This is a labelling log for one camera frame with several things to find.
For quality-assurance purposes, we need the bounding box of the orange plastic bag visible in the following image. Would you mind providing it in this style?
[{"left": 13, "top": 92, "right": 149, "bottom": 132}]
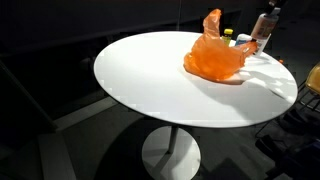
[{"left": 183, "top": 9, "right": 257, "bottom": 82}]

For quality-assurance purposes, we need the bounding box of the white bottle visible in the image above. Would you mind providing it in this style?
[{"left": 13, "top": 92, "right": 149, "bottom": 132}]
[{"left": 251, "top": 13, "right": 279, "bottom": 55}]

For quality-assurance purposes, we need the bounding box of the yellow capped dark bottle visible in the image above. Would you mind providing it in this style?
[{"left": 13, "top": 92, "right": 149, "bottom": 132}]
[{"left": 222, "top": 29, "right": 233, "bottom": 45}]

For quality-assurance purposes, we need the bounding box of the white blue box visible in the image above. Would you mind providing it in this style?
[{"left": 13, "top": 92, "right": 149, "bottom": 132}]
[{"left": 235, "top": 34, "right": 252, "bottom": 45}]

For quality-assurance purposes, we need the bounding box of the yellow chair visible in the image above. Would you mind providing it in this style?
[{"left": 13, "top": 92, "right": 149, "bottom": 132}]
[{"left": 305, "top": 63, "right": 320, "bottom": 94}]

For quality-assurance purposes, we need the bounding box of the white round pedestal table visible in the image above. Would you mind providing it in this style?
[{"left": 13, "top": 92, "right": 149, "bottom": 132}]
[{"left": 94, "top": 31, "right": 298, "bottom": 180}]

